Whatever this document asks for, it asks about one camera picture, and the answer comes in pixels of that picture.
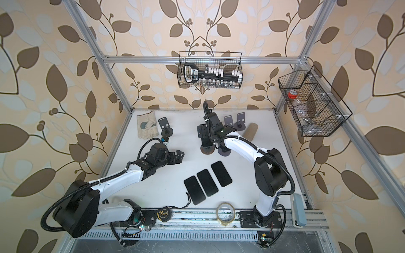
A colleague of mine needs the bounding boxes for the dark grey back stand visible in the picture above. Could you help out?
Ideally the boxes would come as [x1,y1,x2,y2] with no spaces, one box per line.
[158,117,174,137]

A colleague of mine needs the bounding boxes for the aluminium front rail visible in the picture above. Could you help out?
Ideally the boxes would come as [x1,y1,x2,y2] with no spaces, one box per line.
[142,209,330,231]

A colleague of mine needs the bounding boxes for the right wire basket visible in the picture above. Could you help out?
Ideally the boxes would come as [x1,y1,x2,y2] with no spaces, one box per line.
[278,66,352,137]

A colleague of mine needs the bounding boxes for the black strap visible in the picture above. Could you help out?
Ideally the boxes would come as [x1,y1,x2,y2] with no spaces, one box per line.
[169,192,193,210]

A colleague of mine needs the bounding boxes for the grey blue device on rail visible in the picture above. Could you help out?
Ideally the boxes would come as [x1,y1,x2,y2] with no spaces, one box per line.
[290,193,307,228]

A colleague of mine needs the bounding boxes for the phone with purple case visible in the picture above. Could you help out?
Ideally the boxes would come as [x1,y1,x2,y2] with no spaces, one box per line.
[184,176,206,206]

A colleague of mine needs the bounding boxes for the grey phone stand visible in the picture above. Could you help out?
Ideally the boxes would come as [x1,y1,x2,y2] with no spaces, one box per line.
[224,115,234,128]

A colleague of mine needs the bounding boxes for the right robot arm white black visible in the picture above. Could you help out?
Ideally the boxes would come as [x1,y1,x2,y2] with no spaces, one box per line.
[197,101,295,228]

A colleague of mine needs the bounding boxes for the black phone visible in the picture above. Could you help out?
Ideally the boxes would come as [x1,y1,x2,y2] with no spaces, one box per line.
[211,161,233,187]

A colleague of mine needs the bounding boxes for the beige work glove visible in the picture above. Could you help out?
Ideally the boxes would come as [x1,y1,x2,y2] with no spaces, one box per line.
[136,111,159,140]

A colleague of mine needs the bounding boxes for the lilac back right stand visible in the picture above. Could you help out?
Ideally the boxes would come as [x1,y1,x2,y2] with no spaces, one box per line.
[218,148,231,157]

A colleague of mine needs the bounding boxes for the wire basket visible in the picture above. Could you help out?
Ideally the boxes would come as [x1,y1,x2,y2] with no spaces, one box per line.
[278,66,352,137]
[177,50,244,89]

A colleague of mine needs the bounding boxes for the clear tape roll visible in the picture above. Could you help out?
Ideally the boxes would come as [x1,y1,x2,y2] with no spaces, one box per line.
[216,202,236,226]

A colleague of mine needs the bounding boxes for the back wire basket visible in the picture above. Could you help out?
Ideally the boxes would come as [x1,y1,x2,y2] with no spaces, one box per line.
[177,50,244,89]

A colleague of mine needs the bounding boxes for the beige oval sponge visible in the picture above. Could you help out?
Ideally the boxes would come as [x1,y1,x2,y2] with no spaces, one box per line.
[243,123,258,142]

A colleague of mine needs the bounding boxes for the black yellow tape measure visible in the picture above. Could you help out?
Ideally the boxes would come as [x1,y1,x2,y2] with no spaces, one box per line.
[157,206,172,222]

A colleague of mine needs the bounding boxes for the black tool in basket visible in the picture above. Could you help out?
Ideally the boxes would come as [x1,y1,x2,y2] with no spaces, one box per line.
[182,63,243,84]

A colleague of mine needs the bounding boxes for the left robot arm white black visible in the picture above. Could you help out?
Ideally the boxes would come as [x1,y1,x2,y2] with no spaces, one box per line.
[40,138,185,238]

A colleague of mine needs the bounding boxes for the phone with green case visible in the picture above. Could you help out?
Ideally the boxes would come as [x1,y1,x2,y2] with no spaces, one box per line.
[197,169,218,197]

